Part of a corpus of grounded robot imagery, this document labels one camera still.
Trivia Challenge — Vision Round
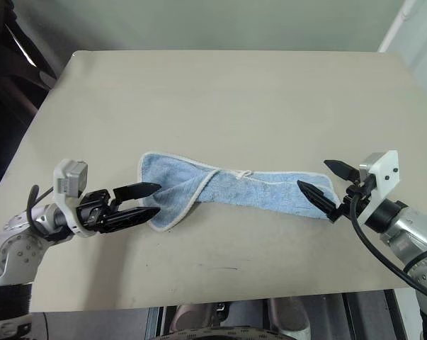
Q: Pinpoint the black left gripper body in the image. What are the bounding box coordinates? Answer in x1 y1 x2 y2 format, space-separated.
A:
74 188 120 235

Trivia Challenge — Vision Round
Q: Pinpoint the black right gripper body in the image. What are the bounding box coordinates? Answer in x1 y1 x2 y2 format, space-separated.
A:
335 173 375 221

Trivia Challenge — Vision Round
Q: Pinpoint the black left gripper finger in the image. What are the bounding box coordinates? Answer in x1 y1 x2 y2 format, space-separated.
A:
103 207 161 233
113 182 162 200

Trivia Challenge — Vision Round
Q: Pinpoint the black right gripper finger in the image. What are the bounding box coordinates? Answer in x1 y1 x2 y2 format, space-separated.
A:
323 159 360 182
296 179 343 222

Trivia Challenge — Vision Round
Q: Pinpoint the blue cloth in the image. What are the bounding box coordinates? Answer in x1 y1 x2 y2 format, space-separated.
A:
137 151 338 234

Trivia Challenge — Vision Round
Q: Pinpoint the grey rounded shape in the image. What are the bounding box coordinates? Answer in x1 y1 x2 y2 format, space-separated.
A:
171 302 222 334
266 297 312 334

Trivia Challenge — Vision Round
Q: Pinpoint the dark chair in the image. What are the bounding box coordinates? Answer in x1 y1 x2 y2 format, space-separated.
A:
0 0 59 199

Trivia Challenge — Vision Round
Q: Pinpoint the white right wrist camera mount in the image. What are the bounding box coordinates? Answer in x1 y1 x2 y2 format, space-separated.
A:
358 149 401 226

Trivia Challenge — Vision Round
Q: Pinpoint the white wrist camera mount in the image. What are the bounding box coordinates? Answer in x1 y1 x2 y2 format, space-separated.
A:
358 149 401 226
52 159 91 237

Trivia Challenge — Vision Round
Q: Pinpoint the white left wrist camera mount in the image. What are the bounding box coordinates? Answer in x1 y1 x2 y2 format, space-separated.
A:
52 159 91 237

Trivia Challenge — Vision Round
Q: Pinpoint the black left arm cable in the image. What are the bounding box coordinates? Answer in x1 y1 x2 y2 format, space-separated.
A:
25 183 55 231

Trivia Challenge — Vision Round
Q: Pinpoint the white wall conduit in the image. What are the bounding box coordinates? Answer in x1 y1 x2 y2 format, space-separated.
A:
377 0 418 53

